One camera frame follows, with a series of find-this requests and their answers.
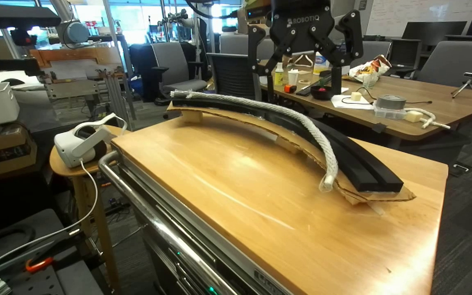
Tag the long black bar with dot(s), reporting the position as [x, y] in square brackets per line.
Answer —
[308, 87]

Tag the grey office chair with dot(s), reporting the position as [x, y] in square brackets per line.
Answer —
[377, 51]
[454, 59]
[172, 65]

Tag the black bowl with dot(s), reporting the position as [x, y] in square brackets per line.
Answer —
[321, 92]

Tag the white paper sheet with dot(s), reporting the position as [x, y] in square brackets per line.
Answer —
[351, 102]

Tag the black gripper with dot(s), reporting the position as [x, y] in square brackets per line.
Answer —
[302, 24]

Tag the light wooden board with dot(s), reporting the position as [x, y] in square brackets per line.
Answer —
[454, 106]

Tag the grey tape roll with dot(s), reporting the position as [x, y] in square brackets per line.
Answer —
[392, 102]

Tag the orange clamp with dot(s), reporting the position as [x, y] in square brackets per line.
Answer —
[40, 265]

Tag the tan wooden board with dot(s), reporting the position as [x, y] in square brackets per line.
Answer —
[72, 54]

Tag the small orange object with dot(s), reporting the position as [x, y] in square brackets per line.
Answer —
[289, 88]

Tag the yellow bottle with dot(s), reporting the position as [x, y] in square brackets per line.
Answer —
[279, 75]

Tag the small cream round object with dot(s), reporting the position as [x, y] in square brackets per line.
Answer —
[356, 97]

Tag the open chip bag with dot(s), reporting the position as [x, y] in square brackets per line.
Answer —
[372, 67]

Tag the perforated metal breadboard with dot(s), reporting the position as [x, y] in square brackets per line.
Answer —
[56, 280]

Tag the small white cup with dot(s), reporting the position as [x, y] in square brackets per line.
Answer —
[294, 77]

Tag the black flat panel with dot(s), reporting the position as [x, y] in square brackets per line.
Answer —
[15, 13]

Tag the dark office chair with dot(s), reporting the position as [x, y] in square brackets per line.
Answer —
[140, 70]
[230, 75]
[405, 54]

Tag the round wooden stool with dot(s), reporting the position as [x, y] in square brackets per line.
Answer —
[64, 165]

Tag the black curved rail object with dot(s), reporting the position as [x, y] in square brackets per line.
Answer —
[372, 177]

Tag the white bottle blue label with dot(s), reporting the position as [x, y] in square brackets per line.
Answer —
[321, 62]

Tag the white VR headset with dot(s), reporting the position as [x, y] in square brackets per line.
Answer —
[82, 142]

